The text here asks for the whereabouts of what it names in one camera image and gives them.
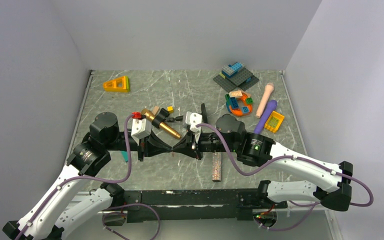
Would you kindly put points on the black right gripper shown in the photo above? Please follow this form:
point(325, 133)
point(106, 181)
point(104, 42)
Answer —
point(185, 146)

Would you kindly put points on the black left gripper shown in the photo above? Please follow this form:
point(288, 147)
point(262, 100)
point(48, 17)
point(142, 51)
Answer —
point(151, 146)

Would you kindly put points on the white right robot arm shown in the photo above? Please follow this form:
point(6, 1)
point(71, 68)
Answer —
point(326, 183)

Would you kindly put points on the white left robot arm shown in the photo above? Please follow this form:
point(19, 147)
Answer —
point(78, 194)

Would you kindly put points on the teal small block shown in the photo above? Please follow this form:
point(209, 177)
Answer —
point(125, 156)

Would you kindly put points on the black microphone stand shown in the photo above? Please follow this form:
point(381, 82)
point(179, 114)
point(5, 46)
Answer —
point(164, 116)

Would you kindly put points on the gold microphone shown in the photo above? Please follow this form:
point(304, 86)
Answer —
point(160, 124)

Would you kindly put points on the beige small wooden block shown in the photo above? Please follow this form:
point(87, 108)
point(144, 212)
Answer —
point(155, 110)

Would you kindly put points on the yellow small cube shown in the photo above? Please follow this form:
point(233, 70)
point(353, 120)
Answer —
point(170, 109)

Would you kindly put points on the orange green triangular brick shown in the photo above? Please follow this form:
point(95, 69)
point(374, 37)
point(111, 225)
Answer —
point(118, 85)

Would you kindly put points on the grey baseplate brick stack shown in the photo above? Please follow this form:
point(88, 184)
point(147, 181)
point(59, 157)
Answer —
point(236, 75)

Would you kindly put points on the yellow orange window brick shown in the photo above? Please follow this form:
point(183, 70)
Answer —
point(274, 122)

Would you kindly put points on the purple toy microphone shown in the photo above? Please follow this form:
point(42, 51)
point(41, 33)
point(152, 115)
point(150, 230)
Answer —
point(270, 107)

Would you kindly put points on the pink toy microphone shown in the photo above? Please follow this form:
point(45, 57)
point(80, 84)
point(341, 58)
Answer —
point(268, 89)

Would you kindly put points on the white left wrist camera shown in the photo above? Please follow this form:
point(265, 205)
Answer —
point(140, 128)

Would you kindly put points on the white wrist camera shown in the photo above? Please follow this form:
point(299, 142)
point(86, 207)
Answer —
point(140, 128)
point(192, 120)

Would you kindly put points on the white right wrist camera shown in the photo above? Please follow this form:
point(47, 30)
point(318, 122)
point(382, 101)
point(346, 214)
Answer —
point(192, 120)

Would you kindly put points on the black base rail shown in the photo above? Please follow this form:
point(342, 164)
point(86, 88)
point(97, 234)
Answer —
point(190, 204)

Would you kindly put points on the orange ring brick assembly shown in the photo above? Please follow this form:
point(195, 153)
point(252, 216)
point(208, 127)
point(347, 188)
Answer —
point(239, 106)

